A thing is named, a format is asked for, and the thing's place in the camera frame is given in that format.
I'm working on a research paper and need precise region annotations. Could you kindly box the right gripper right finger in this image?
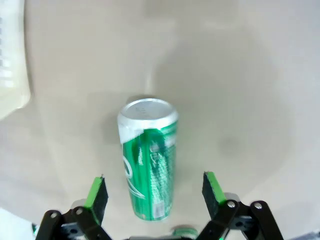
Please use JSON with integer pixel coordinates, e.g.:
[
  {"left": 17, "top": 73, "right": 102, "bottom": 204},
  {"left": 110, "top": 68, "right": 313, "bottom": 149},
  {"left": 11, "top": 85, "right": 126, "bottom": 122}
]
[{"left": 197, "top": 171, "right": 285, "bottom": 240}]

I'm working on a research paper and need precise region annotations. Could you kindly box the cream plastic shopping basket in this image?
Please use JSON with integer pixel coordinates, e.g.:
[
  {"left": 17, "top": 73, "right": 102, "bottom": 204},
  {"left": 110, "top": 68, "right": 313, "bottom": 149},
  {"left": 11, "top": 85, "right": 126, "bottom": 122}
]
[{"left": 0, "top": 0, "right": 32, "bottom": 121}]

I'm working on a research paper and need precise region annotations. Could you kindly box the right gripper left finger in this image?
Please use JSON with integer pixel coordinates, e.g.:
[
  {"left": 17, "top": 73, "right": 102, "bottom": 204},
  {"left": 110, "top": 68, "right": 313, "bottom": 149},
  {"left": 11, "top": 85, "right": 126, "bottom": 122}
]
[{"left": 36, "top": 176, "right": 112, "bottom": 240}]

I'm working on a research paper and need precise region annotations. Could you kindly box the green drink can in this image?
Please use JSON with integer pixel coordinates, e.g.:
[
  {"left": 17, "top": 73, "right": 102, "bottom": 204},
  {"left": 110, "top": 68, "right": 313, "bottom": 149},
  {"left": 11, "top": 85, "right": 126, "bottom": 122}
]
[{"left": 116, "top": 98, "right": 180, "bottom": 222}]

